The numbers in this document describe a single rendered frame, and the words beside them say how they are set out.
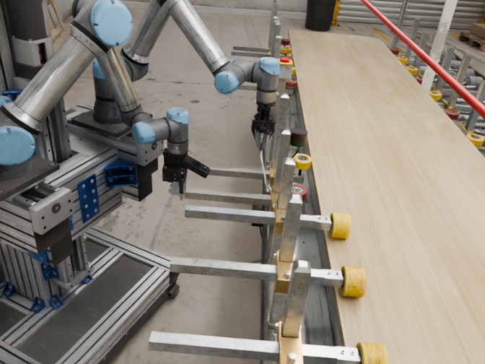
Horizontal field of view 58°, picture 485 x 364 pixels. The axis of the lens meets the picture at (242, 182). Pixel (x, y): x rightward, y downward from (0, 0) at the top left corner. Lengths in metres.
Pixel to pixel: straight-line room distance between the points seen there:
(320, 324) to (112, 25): 1.12
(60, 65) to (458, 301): 1.25
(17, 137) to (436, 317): 1.19
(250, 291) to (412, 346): 1.41
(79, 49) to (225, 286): 1.61
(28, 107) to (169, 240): 1.68
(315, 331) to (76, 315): 1.09
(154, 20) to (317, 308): 1.18
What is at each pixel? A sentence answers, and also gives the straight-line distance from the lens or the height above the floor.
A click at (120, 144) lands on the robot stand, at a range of 1.78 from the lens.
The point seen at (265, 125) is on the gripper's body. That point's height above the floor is 1.10.
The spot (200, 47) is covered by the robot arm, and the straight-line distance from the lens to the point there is 1.52.
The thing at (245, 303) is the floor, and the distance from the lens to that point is 2.43.
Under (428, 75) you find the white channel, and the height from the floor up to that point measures 0.98.
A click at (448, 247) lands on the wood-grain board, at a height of 0.90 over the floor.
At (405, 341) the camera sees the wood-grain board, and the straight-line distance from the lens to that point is 1.23.
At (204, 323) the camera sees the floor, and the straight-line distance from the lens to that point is 2.33.
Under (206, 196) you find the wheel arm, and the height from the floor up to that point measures 0.85.
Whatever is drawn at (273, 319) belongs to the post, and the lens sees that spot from 1.39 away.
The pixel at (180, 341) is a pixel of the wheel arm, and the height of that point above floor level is 0.96.
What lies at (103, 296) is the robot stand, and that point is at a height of 0.21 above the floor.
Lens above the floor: 1.78
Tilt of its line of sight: 32 degrees down
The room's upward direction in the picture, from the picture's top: 5 degrees clockwise
